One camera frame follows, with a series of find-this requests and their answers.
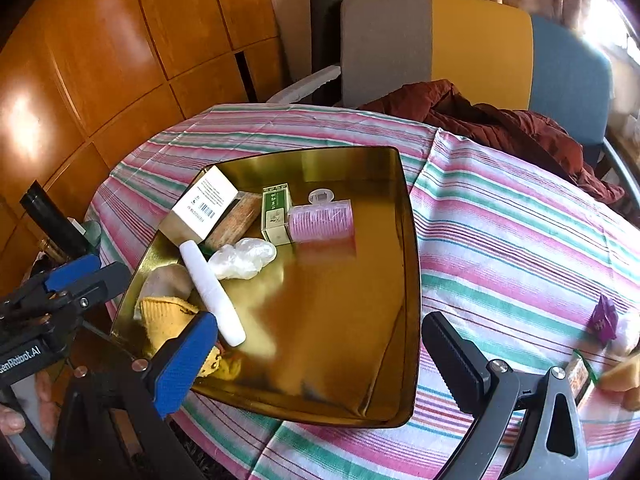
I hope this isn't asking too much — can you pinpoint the white foam block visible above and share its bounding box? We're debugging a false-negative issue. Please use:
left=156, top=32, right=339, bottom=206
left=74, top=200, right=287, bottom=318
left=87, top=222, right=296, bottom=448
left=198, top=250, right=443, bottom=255
left=179, top=240, right=246, bottom=348

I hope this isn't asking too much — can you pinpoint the beige medicine box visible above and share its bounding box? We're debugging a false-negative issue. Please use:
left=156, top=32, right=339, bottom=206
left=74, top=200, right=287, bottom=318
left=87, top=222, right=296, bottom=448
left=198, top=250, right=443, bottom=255
left=158, top=166, right=238, bottom=246

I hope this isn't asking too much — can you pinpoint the white plastic bag ball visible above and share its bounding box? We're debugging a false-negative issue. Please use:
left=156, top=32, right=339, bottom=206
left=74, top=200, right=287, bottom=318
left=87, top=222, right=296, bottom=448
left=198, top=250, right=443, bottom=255
left=611, top=311, right=640, bottom=356
left=207, top=237, right=277, bottom=280

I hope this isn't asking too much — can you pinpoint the purple snack packet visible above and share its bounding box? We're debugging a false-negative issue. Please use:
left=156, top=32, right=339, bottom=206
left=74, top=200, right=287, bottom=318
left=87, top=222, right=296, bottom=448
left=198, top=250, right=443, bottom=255
left=588, top=295, right=618, bottom=346

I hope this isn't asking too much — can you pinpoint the green white medicine box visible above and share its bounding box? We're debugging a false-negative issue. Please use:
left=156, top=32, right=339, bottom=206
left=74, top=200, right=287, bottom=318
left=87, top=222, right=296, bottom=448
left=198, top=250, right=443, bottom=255
left=260, top=183, right=292, bottom=246

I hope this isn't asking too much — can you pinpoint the pink hair roller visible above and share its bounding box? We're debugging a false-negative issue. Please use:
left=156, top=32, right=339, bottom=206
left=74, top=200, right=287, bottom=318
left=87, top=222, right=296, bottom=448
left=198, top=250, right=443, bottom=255
left=288, top=188, right=355, bottom=243

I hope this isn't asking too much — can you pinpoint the cracker snack packet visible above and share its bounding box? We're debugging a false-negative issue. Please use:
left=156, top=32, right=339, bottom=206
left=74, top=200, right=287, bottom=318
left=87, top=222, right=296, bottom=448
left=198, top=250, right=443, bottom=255
left=564, top=349, right=598, bottom=408

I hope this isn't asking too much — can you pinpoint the tan sponge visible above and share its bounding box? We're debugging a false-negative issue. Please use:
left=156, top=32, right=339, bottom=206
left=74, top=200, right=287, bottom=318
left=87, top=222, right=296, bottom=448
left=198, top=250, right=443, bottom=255
left=598, top=352, right=640, bottom=412

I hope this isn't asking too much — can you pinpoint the bare left hand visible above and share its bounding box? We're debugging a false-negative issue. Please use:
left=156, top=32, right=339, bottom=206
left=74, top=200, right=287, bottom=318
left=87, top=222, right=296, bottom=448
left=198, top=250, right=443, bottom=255
left=0, top=368, right=57, bottom=441

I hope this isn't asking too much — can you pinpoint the yellow knitted sock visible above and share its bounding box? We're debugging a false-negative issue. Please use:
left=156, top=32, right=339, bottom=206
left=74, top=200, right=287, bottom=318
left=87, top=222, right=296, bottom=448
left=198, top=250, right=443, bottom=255
left=140, top=297, right=242, bottom=380

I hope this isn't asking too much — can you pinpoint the striped pink green tablecloth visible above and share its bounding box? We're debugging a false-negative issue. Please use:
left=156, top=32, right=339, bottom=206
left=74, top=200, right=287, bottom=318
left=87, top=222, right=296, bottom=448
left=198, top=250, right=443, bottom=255
left=87, top=104, right=639, bottom=479

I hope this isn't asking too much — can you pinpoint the gold metal tray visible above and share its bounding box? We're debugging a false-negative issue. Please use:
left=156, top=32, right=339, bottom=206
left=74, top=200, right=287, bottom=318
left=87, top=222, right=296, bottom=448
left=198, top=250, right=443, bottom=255
left=109, top=145, right=424, bottom=429

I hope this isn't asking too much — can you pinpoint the orange wooden wardrobe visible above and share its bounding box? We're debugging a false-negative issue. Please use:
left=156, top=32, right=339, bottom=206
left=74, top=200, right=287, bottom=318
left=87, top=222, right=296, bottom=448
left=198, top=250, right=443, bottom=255
left=0, top=0, right=292, bottom=296

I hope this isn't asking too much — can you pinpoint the maroon jacket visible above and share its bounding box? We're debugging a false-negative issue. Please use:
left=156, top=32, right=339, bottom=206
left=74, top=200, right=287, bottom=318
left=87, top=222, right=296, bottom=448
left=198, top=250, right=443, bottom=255
left=360, top=79, right=625, bottom=205

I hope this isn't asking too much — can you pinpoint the grey yellow blue chair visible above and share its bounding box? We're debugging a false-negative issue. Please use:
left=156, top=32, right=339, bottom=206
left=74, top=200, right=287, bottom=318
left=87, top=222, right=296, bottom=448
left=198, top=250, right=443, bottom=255
left=270, top=0, right=639, bottom=198

